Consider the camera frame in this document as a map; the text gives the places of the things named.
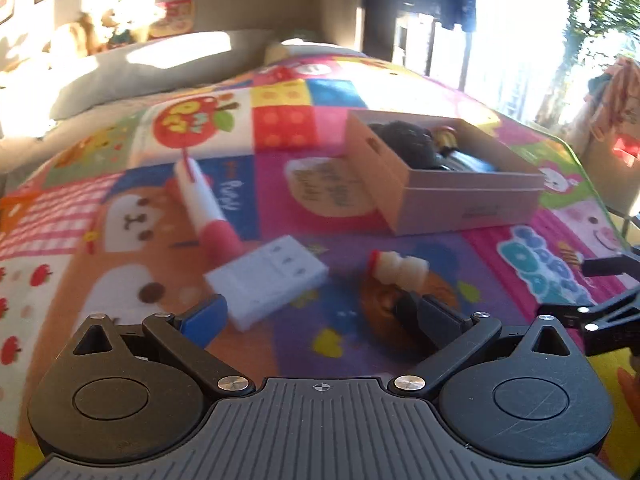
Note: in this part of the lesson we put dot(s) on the colourful picture card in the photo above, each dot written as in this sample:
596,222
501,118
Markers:
172,18

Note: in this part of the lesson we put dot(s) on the white red lint roller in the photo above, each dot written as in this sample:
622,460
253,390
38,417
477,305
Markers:
214,233

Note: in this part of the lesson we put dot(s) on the grey pillow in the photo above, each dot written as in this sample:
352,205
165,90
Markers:
156,66

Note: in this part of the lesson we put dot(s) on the plush toys on shelf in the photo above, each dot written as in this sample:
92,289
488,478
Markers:
90,34

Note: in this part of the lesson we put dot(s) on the white power adapter box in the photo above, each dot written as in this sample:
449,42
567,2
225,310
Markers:
261,282

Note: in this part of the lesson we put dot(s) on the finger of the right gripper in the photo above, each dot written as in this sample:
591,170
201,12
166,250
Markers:
622,263
569,315

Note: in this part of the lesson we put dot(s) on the pink cardboard box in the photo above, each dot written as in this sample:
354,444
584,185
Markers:
420,201

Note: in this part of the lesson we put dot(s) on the orange patterned bag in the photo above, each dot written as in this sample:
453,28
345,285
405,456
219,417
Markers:
605,135

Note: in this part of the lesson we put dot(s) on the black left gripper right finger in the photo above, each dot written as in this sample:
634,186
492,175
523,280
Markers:
452,341

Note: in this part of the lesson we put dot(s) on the colourful cartoon play mat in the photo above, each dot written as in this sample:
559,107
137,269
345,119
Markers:
97,228

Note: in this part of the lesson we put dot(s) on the black fuzzy plush ball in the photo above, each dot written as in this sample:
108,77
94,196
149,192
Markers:
413,144

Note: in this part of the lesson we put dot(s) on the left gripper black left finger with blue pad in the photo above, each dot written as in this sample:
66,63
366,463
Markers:
181,340

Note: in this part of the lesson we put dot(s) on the blue white carton box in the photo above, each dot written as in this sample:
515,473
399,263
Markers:
462,162

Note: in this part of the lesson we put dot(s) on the white red small bottle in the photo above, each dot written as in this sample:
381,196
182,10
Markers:
408,273

